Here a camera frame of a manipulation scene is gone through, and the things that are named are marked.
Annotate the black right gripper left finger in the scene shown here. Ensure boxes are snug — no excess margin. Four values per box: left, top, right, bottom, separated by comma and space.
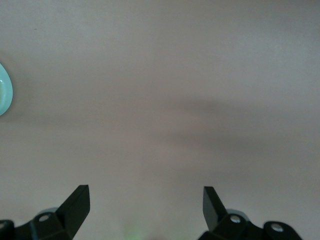
0, 184, 91, 240

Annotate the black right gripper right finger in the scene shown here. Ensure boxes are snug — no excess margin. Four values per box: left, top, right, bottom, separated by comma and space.
199, 186, 304, 240

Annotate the pale green round plate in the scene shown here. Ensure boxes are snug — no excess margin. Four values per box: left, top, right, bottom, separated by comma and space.
0, 62, 14, 117

